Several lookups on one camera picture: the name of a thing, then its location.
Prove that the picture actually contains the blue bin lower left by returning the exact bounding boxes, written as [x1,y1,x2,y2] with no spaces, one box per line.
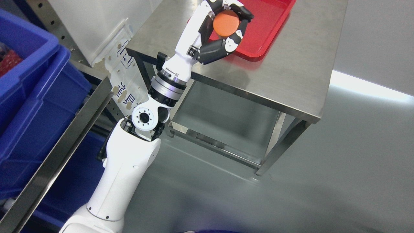
[0,46,91,200]

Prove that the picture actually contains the white labelled panel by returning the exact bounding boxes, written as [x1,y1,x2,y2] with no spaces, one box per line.
[50,0,161,115]

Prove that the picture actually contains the stainless steel desk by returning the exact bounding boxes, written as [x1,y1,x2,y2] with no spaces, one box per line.
[125,0,348,177]

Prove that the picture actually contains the blue bin lower middle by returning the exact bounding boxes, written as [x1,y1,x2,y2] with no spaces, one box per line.
[27,132,105,233]

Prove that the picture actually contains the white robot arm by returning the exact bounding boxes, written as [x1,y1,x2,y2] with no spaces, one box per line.
[60,0,254,233]

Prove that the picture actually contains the red plastic tray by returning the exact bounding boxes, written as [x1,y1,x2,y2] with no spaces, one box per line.
[202,0,296,61]

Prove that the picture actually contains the blue bin upper left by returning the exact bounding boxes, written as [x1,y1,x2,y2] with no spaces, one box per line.
[0,9,59,133]

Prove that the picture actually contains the metal shelf rack frame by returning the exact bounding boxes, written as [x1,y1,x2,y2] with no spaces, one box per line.
[0,0,114,233]

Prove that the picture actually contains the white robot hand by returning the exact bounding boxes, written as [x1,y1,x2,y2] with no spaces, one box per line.
[162,0,254,80]

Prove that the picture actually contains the blue bin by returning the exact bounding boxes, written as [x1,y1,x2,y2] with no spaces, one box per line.
[0,46,91,200]
[0,9,59,133]
[27,132,105,233]

